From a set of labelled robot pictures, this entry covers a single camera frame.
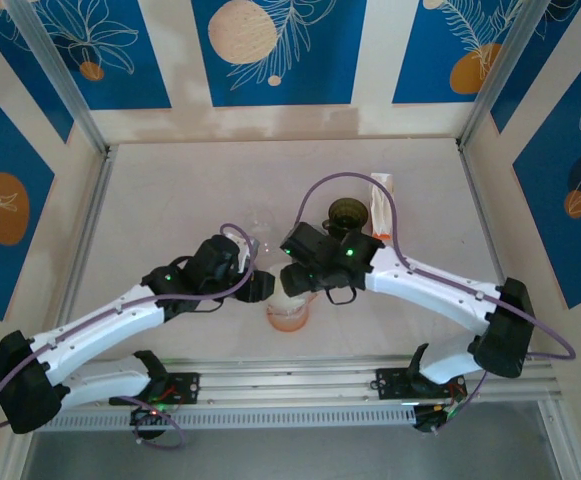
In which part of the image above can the olive green coffee dripper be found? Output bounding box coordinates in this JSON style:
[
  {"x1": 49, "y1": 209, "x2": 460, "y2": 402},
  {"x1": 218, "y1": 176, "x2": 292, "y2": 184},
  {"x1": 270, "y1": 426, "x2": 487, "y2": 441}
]
[{"x1": 319, "y1": 197, "x2": 371, "y2": 241}]

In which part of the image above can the clear glass server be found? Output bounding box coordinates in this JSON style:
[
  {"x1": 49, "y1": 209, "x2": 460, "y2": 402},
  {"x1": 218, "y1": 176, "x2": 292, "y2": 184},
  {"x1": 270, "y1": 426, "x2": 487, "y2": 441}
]
[{"x1": 243, "y1": 202, "x2": 277, "y2": 251}]

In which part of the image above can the grey textured glass mug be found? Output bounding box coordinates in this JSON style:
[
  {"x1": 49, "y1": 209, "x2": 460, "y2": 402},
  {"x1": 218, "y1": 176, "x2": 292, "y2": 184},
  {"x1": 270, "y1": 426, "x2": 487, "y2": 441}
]
[{"x1": 265, "y1": 287, "x2": 312, "y2": 335}]

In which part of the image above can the white and orange filter box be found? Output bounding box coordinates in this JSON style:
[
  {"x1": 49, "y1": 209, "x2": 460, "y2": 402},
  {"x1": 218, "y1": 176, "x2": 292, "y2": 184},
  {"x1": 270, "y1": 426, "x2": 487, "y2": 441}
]
[{"x1": 369, "y1": 172, "x2": 396, "y2": 237}]

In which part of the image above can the black electronics box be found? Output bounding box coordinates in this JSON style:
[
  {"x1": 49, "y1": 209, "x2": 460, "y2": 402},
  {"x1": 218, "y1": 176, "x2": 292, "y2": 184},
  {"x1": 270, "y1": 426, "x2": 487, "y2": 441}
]
[
  {"x1": 129, "y1": 404, "x2": 171, "y2": 441},
  {"x1": 412, "y1": 403, "x2": 451, "y2": 434}
]

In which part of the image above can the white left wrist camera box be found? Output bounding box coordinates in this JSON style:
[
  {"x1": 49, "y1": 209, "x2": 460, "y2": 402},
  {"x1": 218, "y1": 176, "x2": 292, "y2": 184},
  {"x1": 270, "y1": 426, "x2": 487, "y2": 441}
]
[{"x1": 234, "y1": 235, "x2": 264, "y2": 275}]

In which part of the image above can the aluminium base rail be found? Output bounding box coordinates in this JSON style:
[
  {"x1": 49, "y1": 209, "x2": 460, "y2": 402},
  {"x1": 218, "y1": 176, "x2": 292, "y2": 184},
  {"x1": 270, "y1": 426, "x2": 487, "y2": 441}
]
[{"x1": 159, "y1": 353, "x2": 566, "y2": 401}]

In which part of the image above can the aluminium table side rail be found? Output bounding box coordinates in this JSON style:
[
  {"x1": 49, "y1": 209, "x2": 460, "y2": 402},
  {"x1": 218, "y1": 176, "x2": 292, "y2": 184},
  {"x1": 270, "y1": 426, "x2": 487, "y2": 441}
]
[
  {"x1": 54, "y1": 144, "x2": 119, "y2": 331},
  {"x1": 457, "y1": 142, "x2": 509, "y2": 284}
]

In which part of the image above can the grey slotted cable duct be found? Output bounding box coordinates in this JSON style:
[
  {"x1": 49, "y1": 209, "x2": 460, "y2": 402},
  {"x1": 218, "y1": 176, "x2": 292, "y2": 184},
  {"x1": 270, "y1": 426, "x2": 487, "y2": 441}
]
[{"x1": 34, "y1": 407, "x2": 416, "y2": 432}]

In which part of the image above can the aluminium frame post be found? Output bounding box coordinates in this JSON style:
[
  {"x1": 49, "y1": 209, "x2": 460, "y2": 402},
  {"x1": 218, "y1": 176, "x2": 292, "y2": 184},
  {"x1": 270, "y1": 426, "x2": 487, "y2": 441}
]
[
  {"x1": 457, "y1": 0, "x2": 559, "y2": 151},
  {"x1": 0, "y1": 424, "x2": 39, "y2": 480},
  {"x1": 4, "y1": 0, "x2": 116, "y2": 157},
  {"x1": 537, "y1": 397, "x2": 581, "y2": 480}
]

